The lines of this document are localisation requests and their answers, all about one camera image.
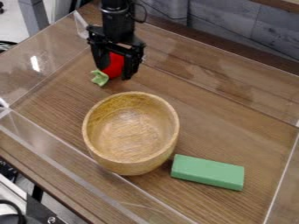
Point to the red plush strawberry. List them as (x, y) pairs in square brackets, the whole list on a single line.
[(110, 72)]

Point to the wooden bowl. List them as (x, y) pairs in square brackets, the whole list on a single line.
[(130, 131)]

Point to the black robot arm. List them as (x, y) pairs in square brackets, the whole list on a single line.
[(118, 18)]

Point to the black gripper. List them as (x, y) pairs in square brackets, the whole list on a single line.
[(102, 44)]

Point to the black metal bracket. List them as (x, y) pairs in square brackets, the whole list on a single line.
[(37, 214)]

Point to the green rectangular block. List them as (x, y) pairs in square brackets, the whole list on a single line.
[(208, 172)]

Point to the clear acrylic tray enclosure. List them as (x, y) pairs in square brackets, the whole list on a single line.
[(236, 98)]

